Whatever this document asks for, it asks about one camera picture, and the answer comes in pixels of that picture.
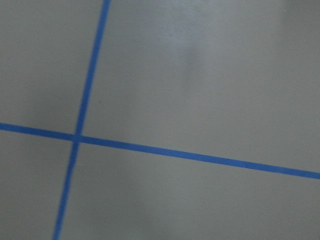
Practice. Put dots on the brown paper table mat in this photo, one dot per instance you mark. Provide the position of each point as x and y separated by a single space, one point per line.
159 119

